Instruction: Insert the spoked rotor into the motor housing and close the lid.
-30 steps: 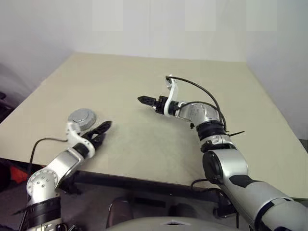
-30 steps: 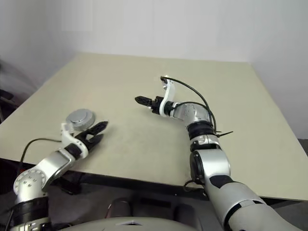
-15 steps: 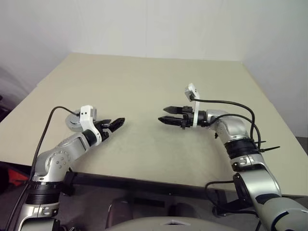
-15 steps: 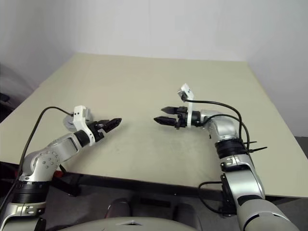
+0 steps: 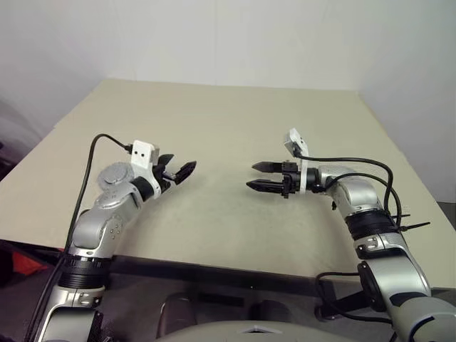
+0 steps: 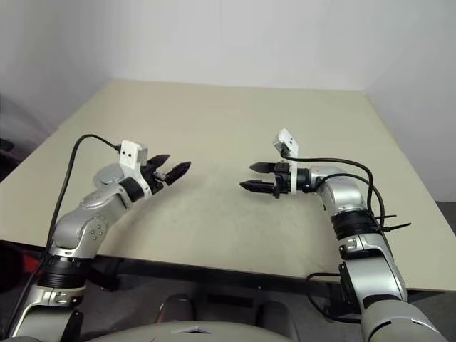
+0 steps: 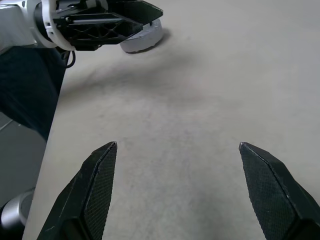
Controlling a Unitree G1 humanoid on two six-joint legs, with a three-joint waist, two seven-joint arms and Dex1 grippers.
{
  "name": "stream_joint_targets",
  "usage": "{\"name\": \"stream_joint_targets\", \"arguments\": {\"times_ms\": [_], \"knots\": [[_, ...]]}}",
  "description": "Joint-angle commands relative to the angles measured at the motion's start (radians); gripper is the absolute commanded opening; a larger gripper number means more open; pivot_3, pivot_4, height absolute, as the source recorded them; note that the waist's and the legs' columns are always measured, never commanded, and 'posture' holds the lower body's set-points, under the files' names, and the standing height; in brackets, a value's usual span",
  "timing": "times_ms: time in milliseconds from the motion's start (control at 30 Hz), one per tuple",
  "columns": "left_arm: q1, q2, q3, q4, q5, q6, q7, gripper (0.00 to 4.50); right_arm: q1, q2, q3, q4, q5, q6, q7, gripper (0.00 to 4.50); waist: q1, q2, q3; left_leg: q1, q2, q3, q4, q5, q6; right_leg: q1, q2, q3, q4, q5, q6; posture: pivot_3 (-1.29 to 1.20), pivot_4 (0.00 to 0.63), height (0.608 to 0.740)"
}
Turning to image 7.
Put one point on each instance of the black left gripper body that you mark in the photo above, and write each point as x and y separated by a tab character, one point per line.
75	7

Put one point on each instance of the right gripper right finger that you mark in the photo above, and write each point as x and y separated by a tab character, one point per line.
275	195

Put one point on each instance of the motor stator base copper windings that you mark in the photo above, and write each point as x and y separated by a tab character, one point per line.
140	47

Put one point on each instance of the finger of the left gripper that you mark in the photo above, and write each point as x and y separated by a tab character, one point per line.
107	32
140	11

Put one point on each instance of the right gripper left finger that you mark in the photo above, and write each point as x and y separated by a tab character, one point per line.
82	195

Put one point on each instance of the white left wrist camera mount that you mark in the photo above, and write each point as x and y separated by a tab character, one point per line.
48	35

